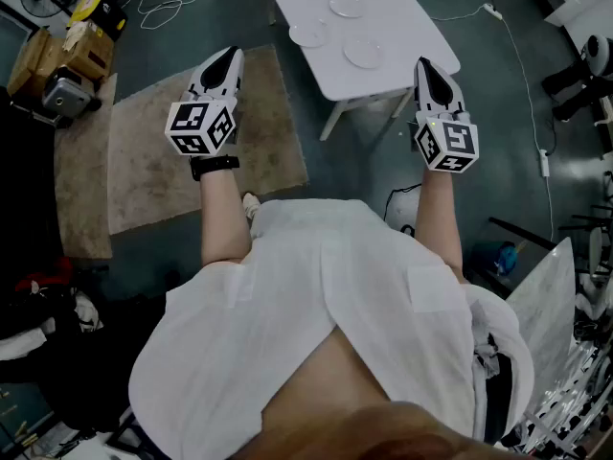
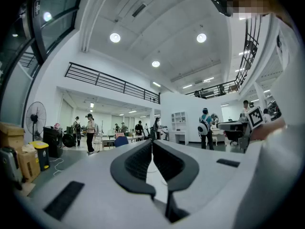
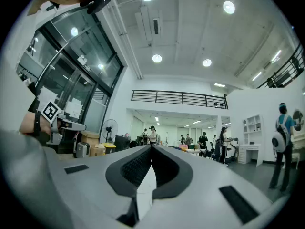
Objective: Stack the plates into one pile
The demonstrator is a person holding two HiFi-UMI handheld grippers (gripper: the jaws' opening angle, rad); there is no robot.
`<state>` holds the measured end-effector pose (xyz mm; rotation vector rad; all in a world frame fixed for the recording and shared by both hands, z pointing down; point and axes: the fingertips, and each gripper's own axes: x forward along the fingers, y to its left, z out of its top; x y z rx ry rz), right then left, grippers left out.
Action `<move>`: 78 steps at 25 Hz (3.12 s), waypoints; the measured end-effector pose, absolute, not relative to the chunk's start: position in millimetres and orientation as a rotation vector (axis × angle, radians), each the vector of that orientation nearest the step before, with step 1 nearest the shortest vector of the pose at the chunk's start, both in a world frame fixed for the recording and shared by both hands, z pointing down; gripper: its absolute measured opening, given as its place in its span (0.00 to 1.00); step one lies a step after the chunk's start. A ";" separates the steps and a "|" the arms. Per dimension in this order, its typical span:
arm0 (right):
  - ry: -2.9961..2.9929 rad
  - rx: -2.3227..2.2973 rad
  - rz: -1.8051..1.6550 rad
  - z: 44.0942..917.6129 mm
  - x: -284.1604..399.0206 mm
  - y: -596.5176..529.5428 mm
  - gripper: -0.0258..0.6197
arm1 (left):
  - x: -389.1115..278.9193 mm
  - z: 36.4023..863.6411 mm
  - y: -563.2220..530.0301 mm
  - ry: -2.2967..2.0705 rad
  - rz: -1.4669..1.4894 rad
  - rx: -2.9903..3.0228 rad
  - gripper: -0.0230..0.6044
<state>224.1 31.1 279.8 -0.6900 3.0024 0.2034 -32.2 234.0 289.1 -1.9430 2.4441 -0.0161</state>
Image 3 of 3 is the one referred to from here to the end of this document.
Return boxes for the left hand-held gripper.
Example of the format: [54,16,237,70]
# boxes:
[40,100,87,146]

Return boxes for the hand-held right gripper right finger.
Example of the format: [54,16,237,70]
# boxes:
[138,145,290,229]

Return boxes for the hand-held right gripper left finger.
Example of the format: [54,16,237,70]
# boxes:
[57,145,152,229]

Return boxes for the person's left forearm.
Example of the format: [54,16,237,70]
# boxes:
[19,111,52,138]

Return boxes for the white paper sheet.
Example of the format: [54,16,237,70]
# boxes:
[37,86,59,107]
[64,97,83,119]

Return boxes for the cardboard box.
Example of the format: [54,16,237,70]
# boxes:
[89,144,106,157]
[81,130,100,146]

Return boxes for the silver suitcase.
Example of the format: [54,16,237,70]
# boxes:
[75,141,91,159]

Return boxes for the black standing fan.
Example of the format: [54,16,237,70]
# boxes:
[99,119,119,150]

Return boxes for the black wristband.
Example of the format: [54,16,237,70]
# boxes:
[34,113,41,137]

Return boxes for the black bin with yellow lid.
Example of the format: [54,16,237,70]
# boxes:
[102,142,117,155]

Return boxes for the black cabinet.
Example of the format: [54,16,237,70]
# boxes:
[114,135,131,152]

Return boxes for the white folding table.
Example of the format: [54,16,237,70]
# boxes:
[185,148,203,156]

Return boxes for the white and black robot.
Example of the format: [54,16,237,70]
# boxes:
[225,138,240,165]

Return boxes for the white desk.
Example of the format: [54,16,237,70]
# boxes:
[238,143,263,167]

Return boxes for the white shelf cabinet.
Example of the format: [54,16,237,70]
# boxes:
[242,114,264,143]

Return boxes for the black framed glass door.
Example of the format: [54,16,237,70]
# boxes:
[18,8,125,152]

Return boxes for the white ceiling pipes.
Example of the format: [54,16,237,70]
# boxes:
[108,0,143,80]

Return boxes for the black mezzanine railing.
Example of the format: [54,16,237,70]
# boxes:
[256,43,305,89]
[131,89,229,110]

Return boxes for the white dresser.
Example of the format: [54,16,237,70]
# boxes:
[289,127,305,170]

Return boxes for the white ceiling air conditioner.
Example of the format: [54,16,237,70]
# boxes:
[135,5,163,42]

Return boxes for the black head-mounted camera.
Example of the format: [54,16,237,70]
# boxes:
[80,0,112,15]

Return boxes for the round wall mirror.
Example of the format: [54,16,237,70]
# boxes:
[292,108,305,132]

